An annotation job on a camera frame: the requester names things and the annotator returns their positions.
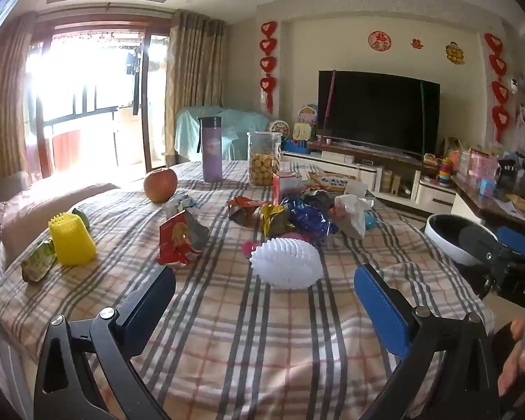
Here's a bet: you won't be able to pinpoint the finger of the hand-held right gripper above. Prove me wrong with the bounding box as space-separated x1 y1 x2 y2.
498 225 525 260
457 224 508 267

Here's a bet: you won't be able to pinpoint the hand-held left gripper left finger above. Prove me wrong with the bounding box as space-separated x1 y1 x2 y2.
34 264 177 420

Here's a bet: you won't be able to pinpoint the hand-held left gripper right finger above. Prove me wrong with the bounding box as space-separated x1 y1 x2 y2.
353 264 502 420

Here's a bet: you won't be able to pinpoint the white bin with black liner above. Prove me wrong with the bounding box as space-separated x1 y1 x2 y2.
423 213 499 267

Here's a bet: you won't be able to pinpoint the red snack wrapper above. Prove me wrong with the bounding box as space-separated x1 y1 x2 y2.
157 210 211 267

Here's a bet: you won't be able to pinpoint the white blue wrapper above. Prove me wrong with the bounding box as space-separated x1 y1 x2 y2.
163 190 198 218

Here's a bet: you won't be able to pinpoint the white spiky plastic ball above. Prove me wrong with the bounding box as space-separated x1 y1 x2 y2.
249 237 321 290

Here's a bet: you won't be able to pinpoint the blue foil wrapper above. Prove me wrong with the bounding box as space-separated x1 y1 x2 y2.
284 197 337 241

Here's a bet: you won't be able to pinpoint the dark wrapper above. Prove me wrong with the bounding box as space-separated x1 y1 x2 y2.
301 189 335 211

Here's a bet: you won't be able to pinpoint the orange snack wrapper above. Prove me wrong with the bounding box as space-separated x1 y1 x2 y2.
226 196 272 228

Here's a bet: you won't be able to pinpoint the gold foil wrapper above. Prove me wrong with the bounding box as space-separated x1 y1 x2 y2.
259 205 295 237

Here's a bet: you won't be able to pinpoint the red and white small box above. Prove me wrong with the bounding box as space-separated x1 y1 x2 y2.
272 172 302 206

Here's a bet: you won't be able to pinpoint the person's right hand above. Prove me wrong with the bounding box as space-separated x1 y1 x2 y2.
496 318 525 397

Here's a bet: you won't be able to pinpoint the dark marble side table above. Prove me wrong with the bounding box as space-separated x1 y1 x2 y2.
450 175 525 228

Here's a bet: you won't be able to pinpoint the pink toy box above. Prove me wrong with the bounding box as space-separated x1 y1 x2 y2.
468 149 499 184

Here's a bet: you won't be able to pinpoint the green foil packet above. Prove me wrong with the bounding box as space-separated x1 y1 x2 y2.
71 207 90 232

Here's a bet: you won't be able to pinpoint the red apple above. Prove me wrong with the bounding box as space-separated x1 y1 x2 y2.
143 167 179 204

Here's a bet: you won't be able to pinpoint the green gold snack packet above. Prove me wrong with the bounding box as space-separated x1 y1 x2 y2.
20 240 57 283

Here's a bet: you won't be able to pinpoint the orange cover book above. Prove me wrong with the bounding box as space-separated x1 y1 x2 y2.
306 170 359 192

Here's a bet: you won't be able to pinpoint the white television cabinet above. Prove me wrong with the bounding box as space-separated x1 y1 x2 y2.
280 140 460 217

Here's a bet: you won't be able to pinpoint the pink sofa cushion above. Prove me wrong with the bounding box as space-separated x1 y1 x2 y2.
0 170 121 267

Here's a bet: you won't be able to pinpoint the purple water bottle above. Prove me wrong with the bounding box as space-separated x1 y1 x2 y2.
197 116 224 183

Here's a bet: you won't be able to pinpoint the black flat television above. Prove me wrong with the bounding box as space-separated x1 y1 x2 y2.
317 70 441 158

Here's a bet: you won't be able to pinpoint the red heart hanging decoration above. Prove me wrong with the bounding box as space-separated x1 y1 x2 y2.
483 33 510 143
259 20 278 114

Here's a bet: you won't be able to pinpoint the clear jar of cookies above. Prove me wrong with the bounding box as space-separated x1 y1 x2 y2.
247 131 283 187

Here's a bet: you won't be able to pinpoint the blue toy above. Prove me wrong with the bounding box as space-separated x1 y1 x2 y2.
284 138 311 155

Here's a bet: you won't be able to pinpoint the teal covered sofa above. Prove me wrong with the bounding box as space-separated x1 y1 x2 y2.
174 105 274 162

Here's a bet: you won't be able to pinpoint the yellow toy phone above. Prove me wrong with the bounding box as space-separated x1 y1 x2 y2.
292 121 318 143

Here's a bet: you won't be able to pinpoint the colourful arcade toy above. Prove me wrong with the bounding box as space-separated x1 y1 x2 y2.
297 103 319 125

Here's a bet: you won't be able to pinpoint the beige curtain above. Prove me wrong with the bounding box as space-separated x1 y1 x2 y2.
0 11 38 184
164 11 228 158

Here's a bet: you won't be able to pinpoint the dark balcony hanging clothes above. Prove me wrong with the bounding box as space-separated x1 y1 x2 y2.
122 50 141 77

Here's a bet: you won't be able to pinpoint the stacking ring toy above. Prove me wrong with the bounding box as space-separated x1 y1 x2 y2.
436 157 453 184

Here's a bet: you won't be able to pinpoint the yellow doll wall decoration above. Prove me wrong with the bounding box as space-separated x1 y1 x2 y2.
445 41 466 65

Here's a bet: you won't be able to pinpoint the round red wall decoration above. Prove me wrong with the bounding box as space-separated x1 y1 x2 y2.
367 30 392 51

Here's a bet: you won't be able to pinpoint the wooden balcony door frame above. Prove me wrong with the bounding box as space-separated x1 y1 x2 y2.
26 15 173 180

